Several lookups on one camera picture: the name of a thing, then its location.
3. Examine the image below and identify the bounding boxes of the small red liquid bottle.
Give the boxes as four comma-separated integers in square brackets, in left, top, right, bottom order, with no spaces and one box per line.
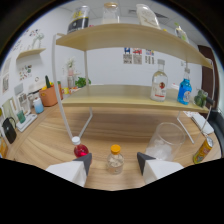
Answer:
[71,135,90,159]

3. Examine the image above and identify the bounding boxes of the yellow drink can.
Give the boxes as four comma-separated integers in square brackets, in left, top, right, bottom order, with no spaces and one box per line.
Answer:
[192,135,214,165]

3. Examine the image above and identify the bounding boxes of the clear bottle green cap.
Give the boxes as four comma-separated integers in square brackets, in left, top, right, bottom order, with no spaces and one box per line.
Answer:
[174,23,190,44]

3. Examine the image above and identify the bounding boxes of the clear glass with ice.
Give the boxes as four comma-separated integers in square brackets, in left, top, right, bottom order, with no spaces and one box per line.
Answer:
[145,121,186,162]

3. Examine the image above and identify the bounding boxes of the white tray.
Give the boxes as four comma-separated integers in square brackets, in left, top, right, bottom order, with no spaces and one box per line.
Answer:
[15,113,38,133]

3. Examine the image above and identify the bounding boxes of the black kettle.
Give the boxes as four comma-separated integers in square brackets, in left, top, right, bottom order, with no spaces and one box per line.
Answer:
[1,116,18,145]

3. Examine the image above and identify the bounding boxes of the orange plant pot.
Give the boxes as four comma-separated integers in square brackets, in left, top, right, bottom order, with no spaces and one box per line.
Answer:
[38,83,64,108]

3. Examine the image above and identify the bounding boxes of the blue liquid bottle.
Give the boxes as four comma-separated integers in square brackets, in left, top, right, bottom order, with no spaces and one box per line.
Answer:
[176,67,193,106]

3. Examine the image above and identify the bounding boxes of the clear bottle red label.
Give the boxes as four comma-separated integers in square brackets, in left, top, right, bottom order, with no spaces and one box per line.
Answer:
[149,58,169,103]

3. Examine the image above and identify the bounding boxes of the lime jar with cork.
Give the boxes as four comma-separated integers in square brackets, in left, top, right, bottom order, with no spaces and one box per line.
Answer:
[193,88,216,108]

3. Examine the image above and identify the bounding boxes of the green leafy plant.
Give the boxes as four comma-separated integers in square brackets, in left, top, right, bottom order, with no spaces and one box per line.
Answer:
[74,76,92,89]

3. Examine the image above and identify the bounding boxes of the brown door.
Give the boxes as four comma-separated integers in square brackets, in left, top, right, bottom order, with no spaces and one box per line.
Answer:
[198,44,219,111]

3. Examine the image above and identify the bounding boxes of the two-tier wooden shelf rack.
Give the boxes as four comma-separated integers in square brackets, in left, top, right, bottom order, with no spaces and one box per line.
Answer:
[51,23,214,144]

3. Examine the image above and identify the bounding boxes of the tall black yellow can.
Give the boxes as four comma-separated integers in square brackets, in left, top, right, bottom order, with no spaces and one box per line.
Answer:
[67,5,91,34]

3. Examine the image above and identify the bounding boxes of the glass jar cork lid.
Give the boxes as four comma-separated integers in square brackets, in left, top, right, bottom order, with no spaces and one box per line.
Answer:
[101,2,121,25]

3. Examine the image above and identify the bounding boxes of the multicolour wall poster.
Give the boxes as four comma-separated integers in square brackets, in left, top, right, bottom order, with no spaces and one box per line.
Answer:
[144,49,155,65]

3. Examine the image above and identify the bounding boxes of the red wall poster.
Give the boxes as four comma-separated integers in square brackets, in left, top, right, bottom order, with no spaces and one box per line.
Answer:
[132,48,143,65]

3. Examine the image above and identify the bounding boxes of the blue wall poster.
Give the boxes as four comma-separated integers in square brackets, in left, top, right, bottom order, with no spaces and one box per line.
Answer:
[123,47,133,65]

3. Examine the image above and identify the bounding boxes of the wooden wall shelf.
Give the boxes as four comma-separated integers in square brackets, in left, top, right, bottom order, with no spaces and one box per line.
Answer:
[16,47,47,60]

